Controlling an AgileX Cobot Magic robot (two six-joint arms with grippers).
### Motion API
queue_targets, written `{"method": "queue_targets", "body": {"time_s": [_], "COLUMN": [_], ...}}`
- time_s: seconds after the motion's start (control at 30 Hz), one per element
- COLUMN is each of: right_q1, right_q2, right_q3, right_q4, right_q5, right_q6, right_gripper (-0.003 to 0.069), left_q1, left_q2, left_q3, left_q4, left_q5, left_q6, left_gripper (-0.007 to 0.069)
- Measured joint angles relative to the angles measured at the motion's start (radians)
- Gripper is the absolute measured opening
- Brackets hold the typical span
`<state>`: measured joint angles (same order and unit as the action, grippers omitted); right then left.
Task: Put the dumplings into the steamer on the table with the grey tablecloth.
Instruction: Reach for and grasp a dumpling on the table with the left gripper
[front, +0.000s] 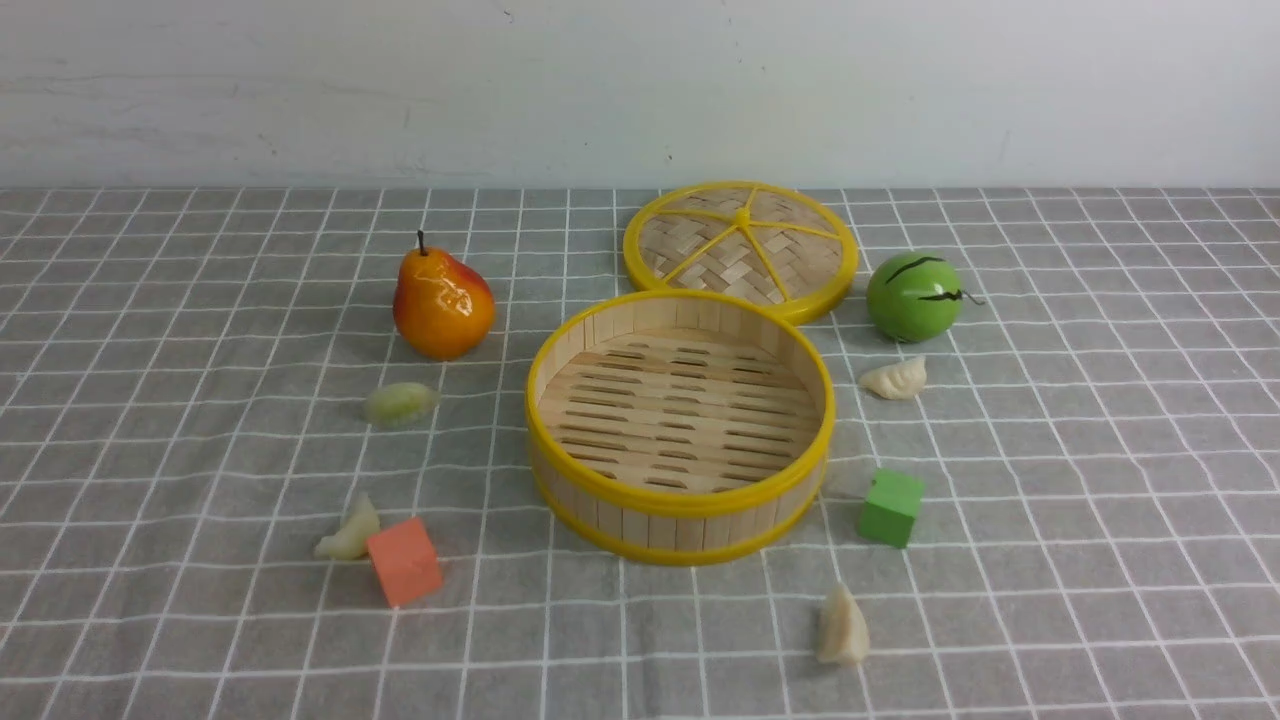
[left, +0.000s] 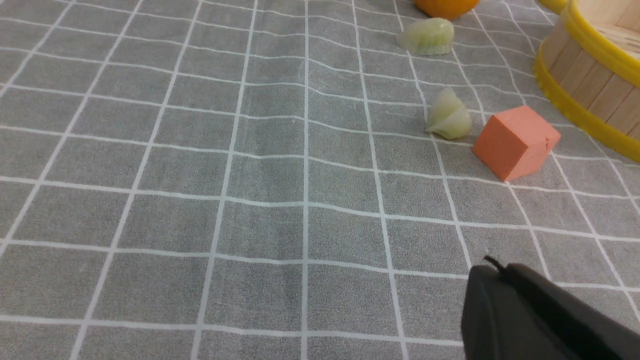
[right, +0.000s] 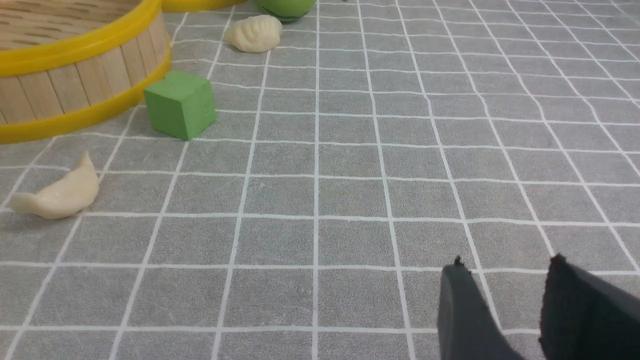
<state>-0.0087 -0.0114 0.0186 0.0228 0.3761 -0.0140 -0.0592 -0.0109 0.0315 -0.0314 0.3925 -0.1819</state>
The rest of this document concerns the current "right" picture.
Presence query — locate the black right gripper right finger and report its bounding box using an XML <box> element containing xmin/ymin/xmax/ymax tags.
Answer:
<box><xmin>539</xmin><ymin>254</ymin><xmax>640</xmax><ymax>360</ymax></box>

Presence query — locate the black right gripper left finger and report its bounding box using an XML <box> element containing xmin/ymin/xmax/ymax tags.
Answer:
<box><xmin>438</xmin><ymin>256</ymin><xmax>523</xmax><ymax>360</ymax></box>

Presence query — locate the white dumpling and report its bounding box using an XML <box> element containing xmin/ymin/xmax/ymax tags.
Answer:
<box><xmin>7</xmin><ymin>150</ymin><xmax>99</xmax><ymax>220</ymax></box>
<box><xmin>223</xmin><ymin>14</ymin><xmax>282</xmax><ymax>54</ymax></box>

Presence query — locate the green foam cube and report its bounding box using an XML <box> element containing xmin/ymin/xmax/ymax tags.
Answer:
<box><xmin>144</xmin><ymin>71</ymin><xmax>217</xmax><ymax>141</ymax></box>

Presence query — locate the bamboo steamer lid yellow rim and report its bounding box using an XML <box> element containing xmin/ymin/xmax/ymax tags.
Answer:
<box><xmin>161</xmin><ymin>0</ymin><xmax>247</xmax><ymax>13</ymax></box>

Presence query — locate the bamboo steamer tray yellow rim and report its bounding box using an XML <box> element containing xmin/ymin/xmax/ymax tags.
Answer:
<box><xmin>0</xmin><ymin>0</ymin><xmax>171</xmax><ymax>144</ymax></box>

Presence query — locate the grey checked tablecloth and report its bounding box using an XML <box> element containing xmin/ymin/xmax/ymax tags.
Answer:
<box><xmin>1</xmin><ymin>0</ymin><xmax>639</xmax><ymax>360</ymax></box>

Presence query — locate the green toy watermelon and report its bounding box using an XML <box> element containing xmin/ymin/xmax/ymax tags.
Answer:
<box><xmin>252</xmin><ymin>0</ymin><xmax>316</xmax><ymax>23</ymax></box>

